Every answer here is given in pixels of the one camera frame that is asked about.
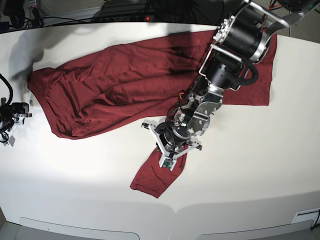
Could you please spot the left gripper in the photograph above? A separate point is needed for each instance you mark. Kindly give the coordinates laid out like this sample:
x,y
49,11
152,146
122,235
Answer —
x,y
172,140

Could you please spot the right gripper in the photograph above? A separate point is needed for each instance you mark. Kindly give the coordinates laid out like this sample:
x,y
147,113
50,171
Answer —
x,y
10,115

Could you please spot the dark red long-sleeve shirt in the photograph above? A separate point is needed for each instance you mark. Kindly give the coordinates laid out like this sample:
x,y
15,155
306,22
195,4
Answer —
x,y
118,85

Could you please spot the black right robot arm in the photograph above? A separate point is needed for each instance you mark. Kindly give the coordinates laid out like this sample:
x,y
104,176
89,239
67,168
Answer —
x,y
8,101

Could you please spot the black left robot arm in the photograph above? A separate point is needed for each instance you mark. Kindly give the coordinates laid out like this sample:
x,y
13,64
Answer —
x,y
241,42

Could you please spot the black power strip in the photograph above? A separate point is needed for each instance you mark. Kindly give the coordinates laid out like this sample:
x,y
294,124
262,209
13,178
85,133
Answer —
x,y
113,19

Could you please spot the white label plate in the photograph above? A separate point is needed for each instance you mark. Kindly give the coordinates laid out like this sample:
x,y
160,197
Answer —
x,y
306,215

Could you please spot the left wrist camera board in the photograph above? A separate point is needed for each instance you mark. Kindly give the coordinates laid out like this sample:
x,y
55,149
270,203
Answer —
x,y
166,162

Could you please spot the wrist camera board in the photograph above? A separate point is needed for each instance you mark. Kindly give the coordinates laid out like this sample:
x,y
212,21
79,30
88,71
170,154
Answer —
x,y
166,162
10,142

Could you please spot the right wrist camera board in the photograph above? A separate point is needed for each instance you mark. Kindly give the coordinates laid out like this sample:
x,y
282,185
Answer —
x,y
10,142

